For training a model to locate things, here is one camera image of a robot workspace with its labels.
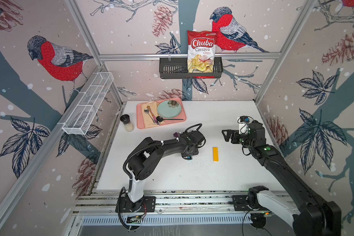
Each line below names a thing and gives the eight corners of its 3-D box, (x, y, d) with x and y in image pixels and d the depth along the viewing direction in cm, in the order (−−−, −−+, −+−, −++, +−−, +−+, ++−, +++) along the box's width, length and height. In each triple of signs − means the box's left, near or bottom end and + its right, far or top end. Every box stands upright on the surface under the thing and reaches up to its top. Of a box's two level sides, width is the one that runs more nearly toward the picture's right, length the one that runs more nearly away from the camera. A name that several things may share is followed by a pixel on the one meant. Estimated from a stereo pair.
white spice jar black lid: (124, 132, 105) (118, 122, 95) (126, 124, 109) (121, 114, 100) (133, 132, 105) (128, 122, 95) (134, 124, 109) (130, 114, 100)
